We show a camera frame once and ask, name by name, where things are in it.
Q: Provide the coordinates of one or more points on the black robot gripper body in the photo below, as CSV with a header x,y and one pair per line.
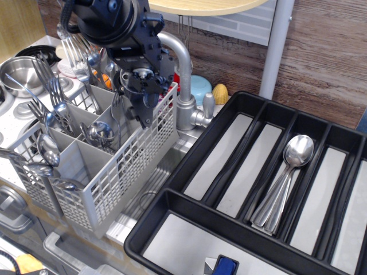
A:
x,y
140,54

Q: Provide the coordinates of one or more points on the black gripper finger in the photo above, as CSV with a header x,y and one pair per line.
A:
x,y
144,106
131,114

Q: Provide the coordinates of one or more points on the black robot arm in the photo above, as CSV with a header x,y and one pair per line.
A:
x,y
100,22

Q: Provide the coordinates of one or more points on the round steel spoon in basket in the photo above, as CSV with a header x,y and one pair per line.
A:
x,y
98,134

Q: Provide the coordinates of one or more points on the grey plastic cutlery basket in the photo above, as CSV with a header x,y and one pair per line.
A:
x,y
109,180

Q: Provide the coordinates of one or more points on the steel spoon front left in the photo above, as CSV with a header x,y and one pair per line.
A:
x,y
48,149

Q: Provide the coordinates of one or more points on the slotted steel spoon hanging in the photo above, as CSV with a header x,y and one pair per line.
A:
x,y
62,33

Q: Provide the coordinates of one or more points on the stacked steel spoons in tray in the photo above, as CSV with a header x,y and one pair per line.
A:
x,y
296,154

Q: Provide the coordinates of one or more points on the black plastic cutlery tray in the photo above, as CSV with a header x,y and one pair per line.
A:
x,y
205,210

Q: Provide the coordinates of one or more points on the steel fork in middle compartment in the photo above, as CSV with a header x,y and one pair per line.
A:
x,y
116,115

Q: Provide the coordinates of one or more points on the red toy pepper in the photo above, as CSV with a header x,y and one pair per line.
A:
x,y
177,80

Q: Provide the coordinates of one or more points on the grey metal sink faucet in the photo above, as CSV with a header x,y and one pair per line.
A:
x,y
188,115

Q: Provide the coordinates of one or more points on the light blue toy bowl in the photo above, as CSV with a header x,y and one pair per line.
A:
x,y
199,87

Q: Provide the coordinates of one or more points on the large steel fork left rear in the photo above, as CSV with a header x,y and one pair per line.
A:
x,y
80,69

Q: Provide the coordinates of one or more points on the steel forks cluster left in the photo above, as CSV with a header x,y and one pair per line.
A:
x,y
52,85

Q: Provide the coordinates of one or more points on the yellow toy corn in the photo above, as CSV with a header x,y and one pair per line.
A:
x,y
220,94

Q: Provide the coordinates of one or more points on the wooden round shelf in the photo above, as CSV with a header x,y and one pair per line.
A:
x,y
204,7

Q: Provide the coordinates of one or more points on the steel cooking pot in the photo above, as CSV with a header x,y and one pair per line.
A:
x,y
22,70

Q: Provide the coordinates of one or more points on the white vertical pole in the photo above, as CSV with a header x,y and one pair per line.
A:
x,y
281,22

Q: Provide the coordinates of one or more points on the blue object at bottom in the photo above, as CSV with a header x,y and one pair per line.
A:
x,y
225,266

